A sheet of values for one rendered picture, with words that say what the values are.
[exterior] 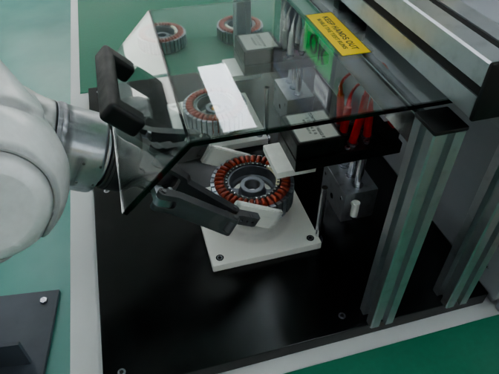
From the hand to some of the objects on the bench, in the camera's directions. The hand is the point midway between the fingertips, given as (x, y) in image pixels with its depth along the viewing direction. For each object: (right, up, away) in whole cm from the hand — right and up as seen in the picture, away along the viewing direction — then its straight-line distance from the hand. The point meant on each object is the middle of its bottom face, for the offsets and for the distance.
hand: (249, 187), depth 63 cm
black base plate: (-1, +2, +15) cm, 15 cm away
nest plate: (0, -5, +5) cm, 7 cm away
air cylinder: (+14, -2, +7) cm, 16 cm away
